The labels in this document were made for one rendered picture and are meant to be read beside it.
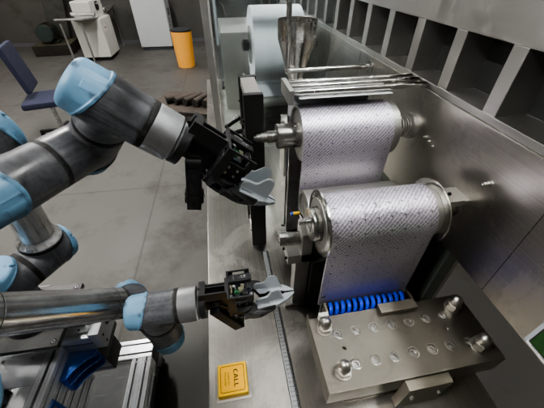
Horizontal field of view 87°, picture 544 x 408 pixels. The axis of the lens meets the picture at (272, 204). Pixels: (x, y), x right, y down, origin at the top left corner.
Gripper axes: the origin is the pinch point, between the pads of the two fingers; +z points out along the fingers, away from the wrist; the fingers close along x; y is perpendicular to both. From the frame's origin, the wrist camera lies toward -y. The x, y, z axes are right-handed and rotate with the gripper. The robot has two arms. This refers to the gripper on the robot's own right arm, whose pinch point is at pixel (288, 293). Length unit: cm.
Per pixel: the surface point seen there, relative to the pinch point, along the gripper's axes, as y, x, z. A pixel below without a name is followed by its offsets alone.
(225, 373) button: -16.6, -8.6, -16.8
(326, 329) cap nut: -3.7, -8.2, 7.2
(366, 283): -0.6, -0.2, 19.5
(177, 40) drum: -58, 601, -81
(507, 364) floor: -109, 4, 127
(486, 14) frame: 52, 21, 41
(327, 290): -0.8, -0.2, 9.6
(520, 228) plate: 22.4, -7.8, 40.8
